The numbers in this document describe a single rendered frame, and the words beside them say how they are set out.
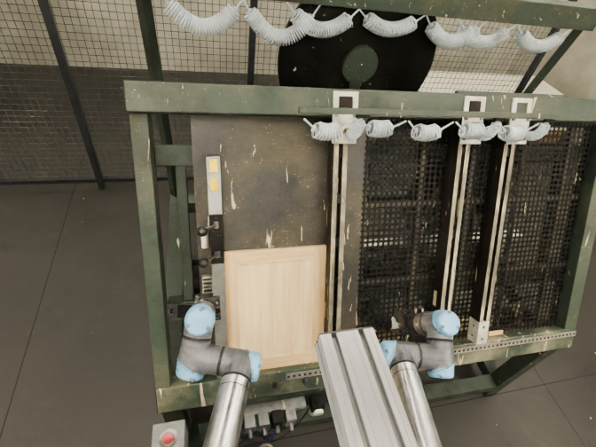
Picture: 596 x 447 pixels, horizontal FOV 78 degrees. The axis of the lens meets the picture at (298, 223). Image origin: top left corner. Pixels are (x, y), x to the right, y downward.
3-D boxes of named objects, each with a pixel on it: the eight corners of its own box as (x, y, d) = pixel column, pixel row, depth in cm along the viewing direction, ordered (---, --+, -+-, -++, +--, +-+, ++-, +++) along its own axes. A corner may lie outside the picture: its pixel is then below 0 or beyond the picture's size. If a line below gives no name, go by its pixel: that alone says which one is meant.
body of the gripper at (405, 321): (411, 309, 135) (429, 307, 123) (415, 333, 132) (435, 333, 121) (392, 311, 133) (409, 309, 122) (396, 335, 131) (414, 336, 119)
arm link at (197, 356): (213, 387, 93) (222, 342, 94) (169, 380, 92) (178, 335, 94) (218, 378, 100) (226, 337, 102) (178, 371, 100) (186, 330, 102)
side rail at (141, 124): (158, 372, 161) (155, 389, 151) (134, 113, 135) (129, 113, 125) (173, 371, 163) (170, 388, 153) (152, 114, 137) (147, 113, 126)
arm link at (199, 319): (179, 337, 92) (186, 303, 93) (184, 329, 102) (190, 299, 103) (211, 341, 93) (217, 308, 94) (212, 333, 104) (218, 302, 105)
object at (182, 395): (160, 396, 164) (157, 414, 154) (158, 373, 161) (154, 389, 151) (554, 337, 216) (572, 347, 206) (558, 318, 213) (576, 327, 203)
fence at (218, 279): (216, 373, 162) (216, 379, 158) (206, 155, 139) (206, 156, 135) (228, 372, 163) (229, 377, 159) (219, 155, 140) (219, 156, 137)
